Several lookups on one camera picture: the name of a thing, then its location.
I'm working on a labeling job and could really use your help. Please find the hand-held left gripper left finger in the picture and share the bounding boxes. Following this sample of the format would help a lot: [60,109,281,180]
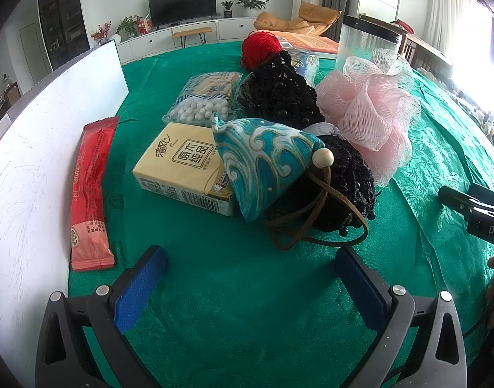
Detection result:
[36,245,169,388]

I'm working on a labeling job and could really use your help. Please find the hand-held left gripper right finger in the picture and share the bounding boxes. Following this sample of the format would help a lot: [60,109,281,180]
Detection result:
[334,246,468,388]

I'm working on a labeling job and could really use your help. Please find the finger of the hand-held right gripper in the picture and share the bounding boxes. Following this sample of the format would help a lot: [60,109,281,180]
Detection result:
[438,185,474,215]

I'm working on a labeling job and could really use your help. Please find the yellow tissue pack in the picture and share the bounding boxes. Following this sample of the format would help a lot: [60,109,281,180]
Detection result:
[132,122,236,217]

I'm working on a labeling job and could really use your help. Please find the blue wave-patterned pouch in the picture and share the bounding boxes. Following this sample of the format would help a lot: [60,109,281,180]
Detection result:
[212,113,369,253]

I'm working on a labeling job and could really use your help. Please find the red snack packet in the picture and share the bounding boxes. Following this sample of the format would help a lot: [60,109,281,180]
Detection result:
[70,116,121,271]

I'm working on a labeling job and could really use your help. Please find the green tablecloth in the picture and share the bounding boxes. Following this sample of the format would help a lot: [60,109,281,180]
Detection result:
[67,40,494,388]

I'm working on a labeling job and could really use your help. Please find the pink mesh bath sponge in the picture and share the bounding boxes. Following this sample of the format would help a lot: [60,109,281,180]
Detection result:
[315,48,421,187]

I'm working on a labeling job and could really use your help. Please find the wooden chair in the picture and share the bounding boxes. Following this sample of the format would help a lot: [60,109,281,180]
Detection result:
[396,20,453,77]

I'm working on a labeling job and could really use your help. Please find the white board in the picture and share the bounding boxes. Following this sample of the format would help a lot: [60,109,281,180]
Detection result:
[0,39,130,324]

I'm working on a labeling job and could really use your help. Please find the clear plastic jar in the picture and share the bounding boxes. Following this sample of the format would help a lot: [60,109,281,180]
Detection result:
[336,15,405,73]

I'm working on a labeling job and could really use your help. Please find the bag of white balls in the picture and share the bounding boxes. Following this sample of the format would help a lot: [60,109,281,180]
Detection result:
[162,72,243,127]

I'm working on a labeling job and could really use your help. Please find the black trash bag roll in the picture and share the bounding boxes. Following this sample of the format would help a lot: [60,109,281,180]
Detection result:
[289,47,320,78]

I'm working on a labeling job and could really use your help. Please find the black beaded knit bag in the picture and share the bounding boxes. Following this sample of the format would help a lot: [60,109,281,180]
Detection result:
[236,50,377,233]

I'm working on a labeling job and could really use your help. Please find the orange book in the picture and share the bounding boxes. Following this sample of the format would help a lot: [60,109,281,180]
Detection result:
[277,32,340,54]

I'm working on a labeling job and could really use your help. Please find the orange lounge chair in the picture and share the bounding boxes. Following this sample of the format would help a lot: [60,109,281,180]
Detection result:
[255,2,342,38]

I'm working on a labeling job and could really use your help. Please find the white tv cabinet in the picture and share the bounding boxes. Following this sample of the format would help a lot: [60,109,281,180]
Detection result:
[110,17,268,65]

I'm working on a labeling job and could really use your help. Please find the red yarn ball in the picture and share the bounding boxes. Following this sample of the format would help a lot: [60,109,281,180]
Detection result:
[241,31,280,69]

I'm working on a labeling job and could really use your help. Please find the red flowers in white vase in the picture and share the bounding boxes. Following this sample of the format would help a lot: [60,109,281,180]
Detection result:
[90,22,122,45]

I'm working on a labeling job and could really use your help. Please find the wooden bench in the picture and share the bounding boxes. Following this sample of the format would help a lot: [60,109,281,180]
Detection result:
[172,27,213,47]

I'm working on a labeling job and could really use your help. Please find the bushy potted plant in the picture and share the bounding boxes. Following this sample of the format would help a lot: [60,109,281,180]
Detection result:
[117,15,144,37]

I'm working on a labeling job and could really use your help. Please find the dark glass bookcase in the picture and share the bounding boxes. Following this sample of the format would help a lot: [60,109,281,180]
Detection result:
[37,0,90,71]

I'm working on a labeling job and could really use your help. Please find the large potted plant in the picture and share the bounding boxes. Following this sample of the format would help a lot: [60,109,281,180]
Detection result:
[235,0,269,19]

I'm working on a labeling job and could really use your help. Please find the black television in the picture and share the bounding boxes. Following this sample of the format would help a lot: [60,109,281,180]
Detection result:
[148,0,216,29]

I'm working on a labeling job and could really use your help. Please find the black cable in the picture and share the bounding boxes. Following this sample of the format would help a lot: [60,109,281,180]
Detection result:
[461,269,494,372]

